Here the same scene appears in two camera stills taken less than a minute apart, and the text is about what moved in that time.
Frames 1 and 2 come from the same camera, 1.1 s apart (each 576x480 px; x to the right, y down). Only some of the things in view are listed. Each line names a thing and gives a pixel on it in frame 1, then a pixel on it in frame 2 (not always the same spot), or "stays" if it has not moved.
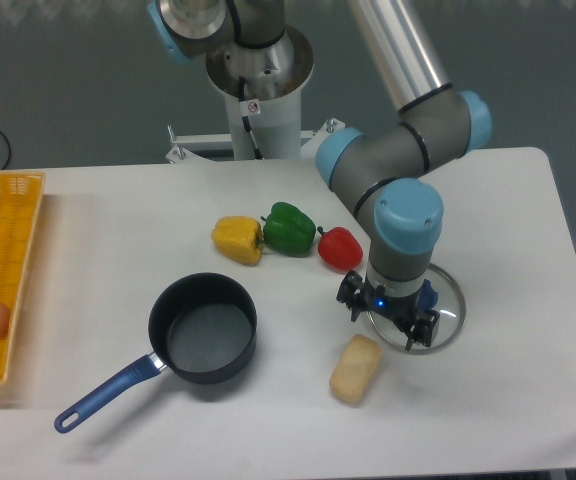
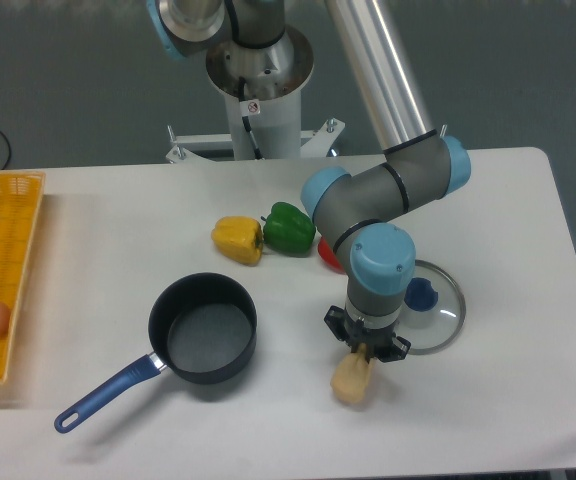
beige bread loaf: x=354 y=372 stays
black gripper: x=405 y=311 to x=378 y=341
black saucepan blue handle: x=202 y=327 stays
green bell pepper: x=288 y=229 stays
